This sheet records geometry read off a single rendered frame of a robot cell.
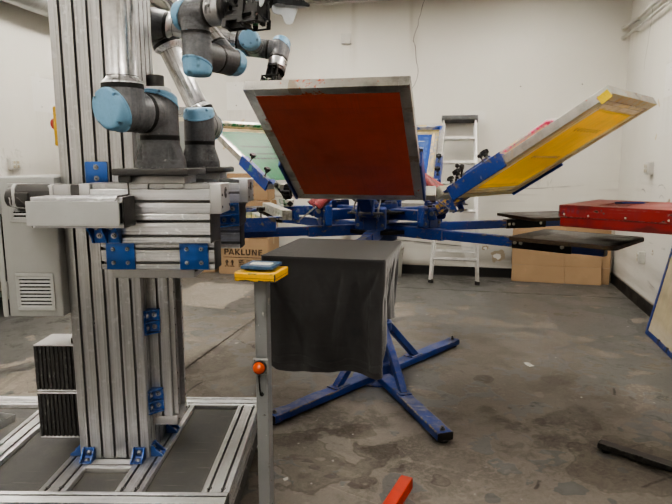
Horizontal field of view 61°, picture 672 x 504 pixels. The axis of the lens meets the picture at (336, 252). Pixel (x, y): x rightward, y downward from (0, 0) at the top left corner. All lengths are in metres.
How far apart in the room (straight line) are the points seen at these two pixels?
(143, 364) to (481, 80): 5.20
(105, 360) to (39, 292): 0.32
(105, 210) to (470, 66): 5.33
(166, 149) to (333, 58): 5.12
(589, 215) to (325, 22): 4.92
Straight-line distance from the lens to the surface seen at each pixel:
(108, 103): 1.73
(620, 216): 2.46
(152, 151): 1.82
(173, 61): 2.51
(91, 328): 2.18
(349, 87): 2.01
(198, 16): 1.59
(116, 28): 1.77
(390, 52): 6.71
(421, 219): 3.05
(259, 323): 1.81
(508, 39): 6.67
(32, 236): 2.15
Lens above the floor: 1.28
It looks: 9 degrees down
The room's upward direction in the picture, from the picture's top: straight up
